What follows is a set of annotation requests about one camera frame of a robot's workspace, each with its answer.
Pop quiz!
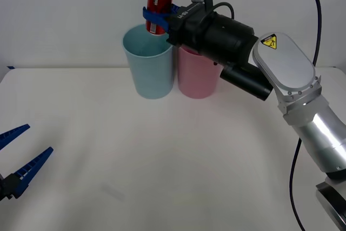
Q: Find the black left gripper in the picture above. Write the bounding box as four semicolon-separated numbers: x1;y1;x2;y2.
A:
0;124;54;202

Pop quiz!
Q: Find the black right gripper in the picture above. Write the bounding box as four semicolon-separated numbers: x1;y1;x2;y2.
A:
142;1;217;54

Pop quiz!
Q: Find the pale blue plastic bin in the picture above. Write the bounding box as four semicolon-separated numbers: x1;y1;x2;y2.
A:
122;24;175;100

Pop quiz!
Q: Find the pink plastic bin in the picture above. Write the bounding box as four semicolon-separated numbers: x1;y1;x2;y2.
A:
177;46;222;100

